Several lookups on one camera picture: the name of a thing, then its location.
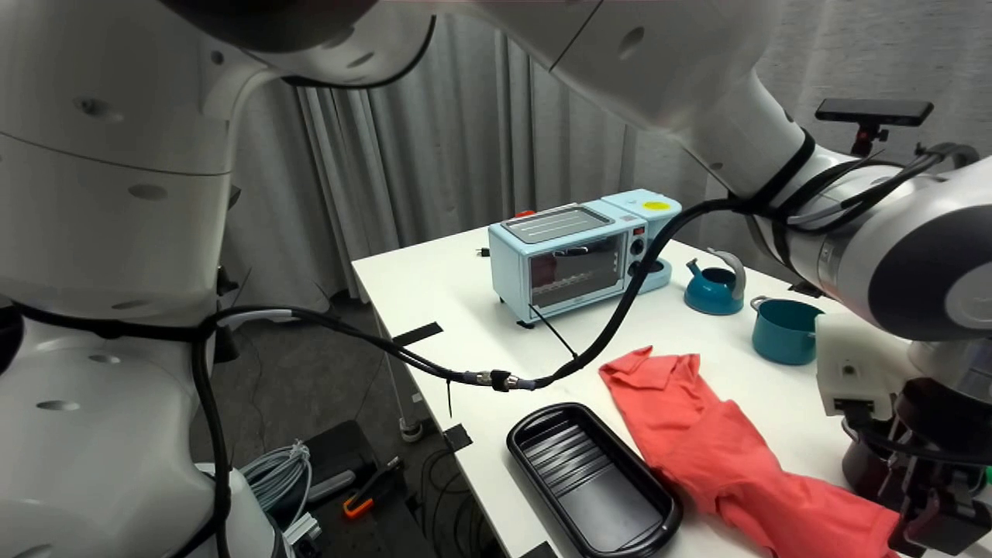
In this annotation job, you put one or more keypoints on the teal pot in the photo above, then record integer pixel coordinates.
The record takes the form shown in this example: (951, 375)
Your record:
(785, 332)

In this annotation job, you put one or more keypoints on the black grill tray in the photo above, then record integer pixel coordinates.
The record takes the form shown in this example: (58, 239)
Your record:
(595, 481)

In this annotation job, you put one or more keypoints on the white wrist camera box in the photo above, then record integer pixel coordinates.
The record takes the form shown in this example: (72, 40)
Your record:
(856, 373)

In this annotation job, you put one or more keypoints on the black floor box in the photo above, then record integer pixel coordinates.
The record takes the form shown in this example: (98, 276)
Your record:
(335, 449)

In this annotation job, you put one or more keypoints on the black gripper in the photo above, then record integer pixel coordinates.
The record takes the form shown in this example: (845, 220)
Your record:
(946, 428)

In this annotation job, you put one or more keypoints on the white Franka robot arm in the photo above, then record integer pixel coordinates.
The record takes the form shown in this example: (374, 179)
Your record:
(105, 155)

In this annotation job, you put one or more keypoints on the black tape strip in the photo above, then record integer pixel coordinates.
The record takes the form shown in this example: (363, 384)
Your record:
(457, 439)
(416, 332)
(540, 550)

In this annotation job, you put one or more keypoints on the teal kettle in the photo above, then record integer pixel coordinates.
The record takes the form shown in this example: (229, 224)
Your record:
(716, 291)

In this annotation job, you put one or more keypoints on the black camera tripod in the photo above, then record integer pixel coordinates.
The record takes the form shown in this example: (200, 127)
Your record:
(874, 112)

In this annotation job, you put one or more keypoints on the light blue toaster oven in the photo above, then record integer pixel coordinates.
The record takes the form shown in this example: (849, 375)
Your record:
(568, 264)

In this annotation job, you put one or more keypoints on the grey curtain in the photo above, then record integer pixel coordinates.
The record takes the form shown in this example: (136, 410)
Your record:
(415, 155)

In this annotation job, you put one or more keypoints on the orange shirt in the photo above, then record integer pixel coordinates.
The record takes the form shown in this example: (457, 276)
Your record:
(723, 444)

